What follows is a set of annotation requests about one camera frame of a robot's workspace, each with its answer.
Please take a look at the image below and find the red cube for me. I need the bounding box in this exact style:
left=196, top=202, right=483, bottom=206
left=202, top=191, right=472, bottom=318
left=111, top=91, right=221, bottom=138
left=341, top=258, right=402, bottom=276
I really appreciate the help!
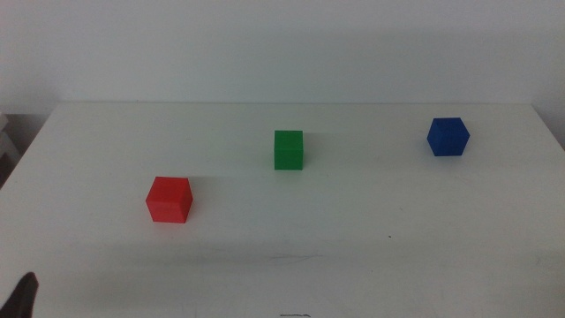
left=145, top=176, right=194, bottom=224

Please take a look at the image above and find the green cube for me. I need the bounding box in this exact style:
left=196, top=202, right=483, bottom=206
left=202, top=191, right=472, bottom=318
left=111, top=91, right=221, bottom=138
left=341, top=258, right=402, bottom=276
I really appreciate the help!
left=274, top=130, right=305, bottom=171

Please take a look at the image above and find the blue cube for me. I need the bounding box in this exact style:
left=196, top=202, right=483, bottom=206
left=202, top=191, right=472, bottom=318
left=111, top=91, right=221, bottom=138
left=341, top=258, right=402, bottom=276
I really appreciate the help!
left=426, top=117, right=471, bottom=157

